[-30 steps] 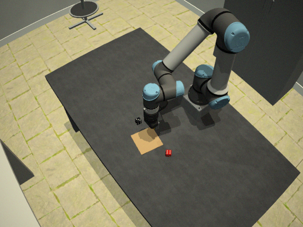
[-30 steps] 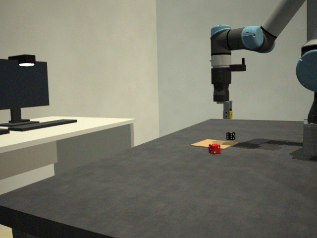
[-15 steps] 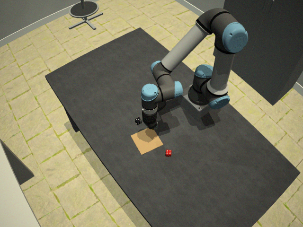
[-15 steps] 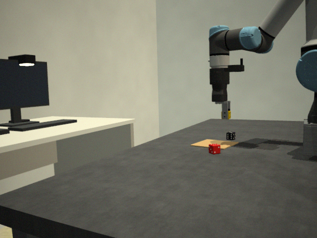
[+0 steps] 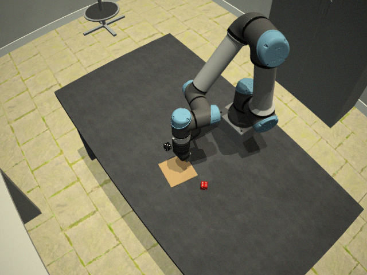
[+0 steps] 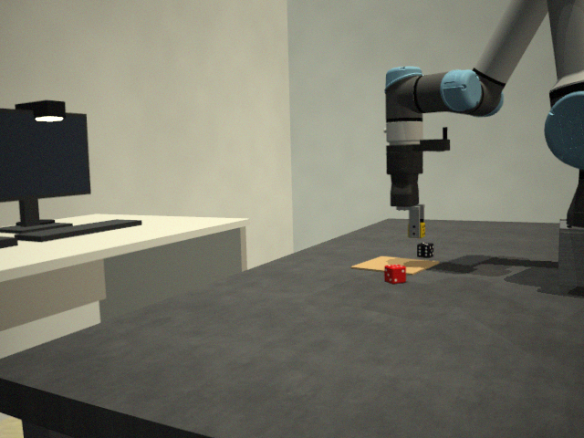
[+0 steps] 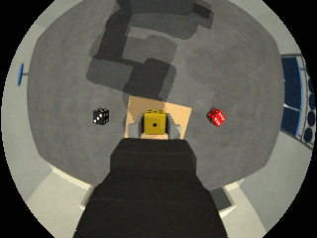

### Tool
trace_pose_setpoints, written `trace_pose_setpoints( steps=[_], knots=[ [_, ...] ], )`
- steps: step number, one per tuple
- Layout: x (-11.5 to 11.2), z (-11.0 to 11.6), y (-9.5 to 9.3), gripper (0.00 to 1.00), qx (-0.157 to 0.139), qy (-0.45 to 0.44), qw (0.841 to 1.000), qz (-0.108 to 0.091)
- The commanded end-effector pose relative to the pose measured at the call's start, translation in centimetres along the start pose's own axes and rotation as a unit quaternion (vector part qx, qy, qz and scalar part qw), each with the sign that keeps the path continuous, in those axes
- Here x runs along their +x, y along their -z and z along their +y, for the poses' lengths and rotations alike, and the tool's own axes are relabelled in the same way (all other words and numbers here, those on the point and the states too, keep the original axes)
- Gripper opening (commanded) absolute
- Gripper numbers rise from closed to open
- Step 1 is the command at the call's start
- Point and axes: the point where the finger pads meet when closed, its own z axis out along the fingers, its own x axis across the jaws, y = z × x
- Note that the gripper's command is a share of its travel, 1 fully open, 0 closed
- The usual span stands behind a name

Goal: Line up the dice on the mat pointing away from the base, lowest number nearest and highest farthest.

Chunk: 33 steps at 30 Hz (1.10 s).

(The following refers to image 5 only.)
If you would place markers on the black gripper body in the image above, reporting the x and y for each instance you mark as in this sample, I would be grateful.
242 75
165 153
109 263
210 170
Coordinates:
181 146

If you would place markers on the tan square mat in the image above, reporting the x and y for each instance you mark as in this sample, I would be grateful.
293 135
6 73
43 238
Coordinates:
177 171

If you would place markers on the black die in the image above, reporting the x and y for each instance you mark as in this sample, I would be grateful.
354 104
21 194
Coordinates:
167 146

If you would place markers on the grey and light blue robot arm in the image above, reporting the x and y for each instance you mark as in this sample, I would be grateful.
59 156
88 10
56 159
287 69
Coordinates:
268 49

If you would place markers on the red die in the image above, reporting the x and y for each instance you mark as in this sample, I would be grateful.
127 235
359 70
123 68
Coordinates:
204 185

